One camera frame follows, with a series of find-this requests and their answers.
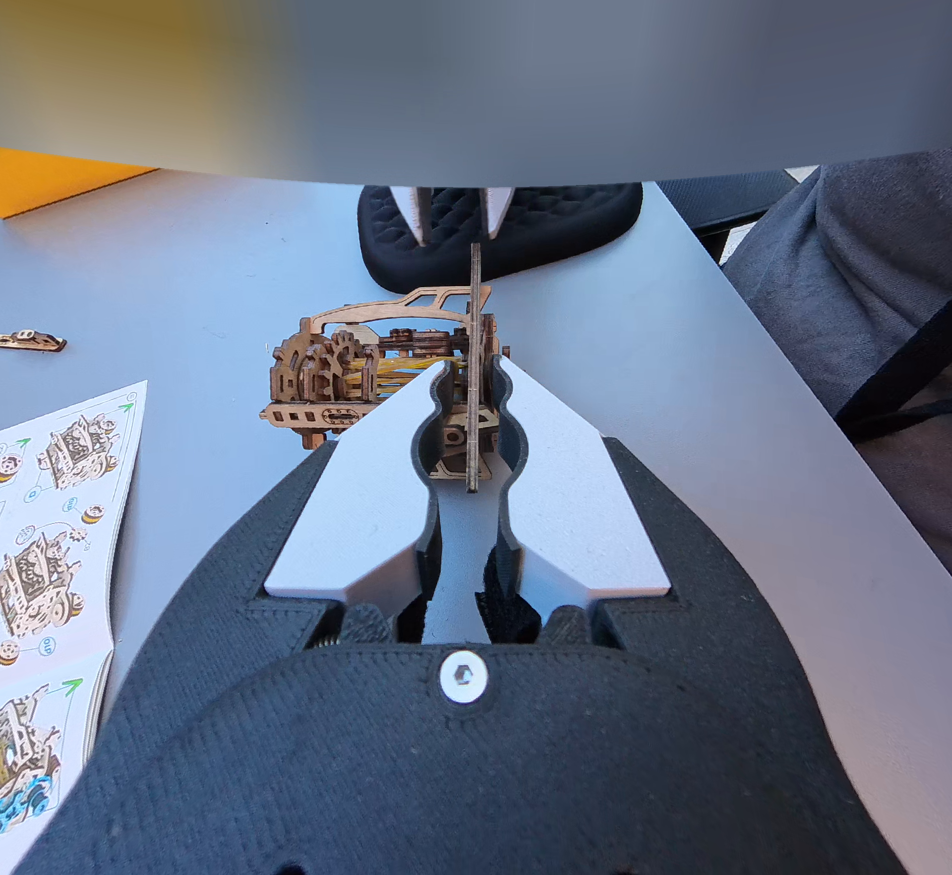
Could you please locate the small dark wooden piece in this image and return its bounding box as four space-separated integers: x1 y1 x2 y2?
0 329 68 355

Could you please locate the black strap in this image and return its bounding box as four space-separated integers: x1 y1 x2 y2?
834 301 952 443

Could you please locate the person's grey clothing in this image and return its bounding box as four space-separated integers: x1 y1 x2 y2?
721 149 952 565

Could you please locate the wooden model car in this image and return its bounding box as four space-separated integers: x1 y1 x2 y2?
259 286 516 483

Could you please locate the orange sheet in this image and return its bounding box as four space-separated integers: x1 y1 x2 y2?
0 146 162 222

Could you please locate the assembly instruction booklet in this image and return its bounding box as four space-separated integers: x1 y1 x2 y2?
0 380 148 842

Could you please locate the thin wooden part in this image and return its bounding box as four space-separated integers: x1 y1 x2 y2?
466 243 481 495

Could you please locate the black chair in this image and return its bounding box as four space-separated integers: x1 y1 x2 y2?
658 168 798 264

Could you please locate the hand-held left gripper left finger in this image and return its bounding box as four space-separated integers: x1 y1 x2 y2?
264 360 456 641

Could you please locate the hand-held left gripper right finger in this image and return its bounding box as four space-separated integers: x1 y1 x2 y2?
487 354 674 629

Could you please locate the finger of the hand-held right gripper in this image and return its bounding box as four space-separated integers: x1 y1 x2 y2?
390 187 434 248
479 187 515 244

